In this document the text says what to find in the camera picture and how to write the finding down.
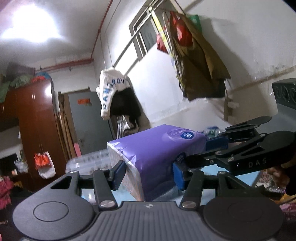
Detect green cloth on wardrobe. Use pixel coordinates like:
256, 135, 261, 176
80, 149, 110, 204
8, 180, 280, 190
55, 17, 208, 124
1, 74, 34, 103

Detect brown hanging bags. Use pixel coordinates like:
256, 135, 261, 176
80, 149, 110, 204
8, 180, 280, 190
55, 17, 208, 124
157, 10, 231, 101

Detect white bag blue letters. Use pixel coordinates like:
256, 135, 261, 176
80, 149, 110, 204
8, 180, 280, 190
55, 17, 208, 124
96, 67, 130, 121

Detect orange white hanging bag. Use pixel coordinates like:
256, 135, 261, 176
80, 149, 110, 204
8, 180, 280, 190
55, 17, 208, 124
34, 152, 56, 179

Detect grey door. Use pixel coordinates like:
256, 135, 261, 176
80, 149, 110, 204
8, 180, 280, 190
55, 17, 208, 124
64, 89, 113, 155

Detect black hanging garment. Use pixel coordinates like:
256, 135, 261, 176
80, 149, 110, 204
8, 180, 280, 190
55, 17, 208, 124
110, 87, 141, 128

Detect dark red wooden wardrobe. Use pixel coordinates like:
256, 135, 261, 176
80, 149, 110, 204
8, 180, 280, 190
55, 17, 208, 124
1, 80, 66, 190

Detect white plastic basket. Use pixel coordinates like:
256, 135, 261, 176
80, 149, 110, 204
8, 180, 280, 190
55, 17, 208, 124
66, 149, 112, 175

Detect purple tissue pack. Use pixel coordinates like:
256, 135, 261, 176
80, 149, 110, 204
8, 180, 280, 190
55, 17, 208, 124
106, 125, 207, 201

